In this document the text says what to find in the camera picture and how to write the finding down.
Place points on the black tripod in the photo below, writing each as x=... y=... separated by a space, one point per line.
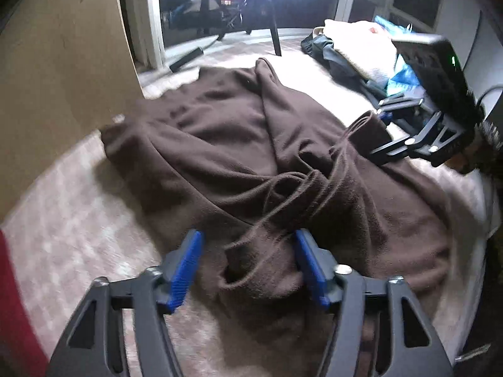
x=275 y=35

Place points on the white window frame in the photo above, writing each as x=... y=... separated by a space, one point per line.
x=151 y=19

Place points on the brown fleece pants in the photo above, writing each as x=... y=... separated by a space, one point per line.
x=235 y=133

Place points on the person's right hand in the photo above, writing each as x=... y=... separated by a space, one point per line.
x=463 y=161

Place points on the person's right forearm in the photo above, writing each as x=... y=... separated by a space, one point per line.
x=491 y=153

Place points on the person's black printed top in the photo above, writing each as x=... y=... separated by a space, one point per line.
x=487 y=322

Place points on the dark grey garment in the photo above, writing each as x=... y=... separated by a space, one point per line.
x=322 y=47

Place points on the black power adapter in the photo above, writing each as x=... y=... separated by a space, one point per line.
x=184 y=59

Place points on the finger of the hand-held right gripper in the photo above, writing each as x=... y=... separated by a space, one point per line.
x=401 y=104
x=397 y=150

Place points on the dark red cloth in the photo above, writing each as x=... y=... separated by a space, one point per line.
x=15 y=314

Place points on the light wooden wardrobe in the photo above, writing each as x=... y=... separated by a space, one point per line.
x=59 y=66

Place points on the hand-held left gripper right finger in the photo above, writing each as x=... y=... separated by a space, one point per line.
x=310 y=267

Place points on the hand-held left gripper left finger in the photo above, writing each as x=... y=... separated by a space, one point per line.
x=186 y=271

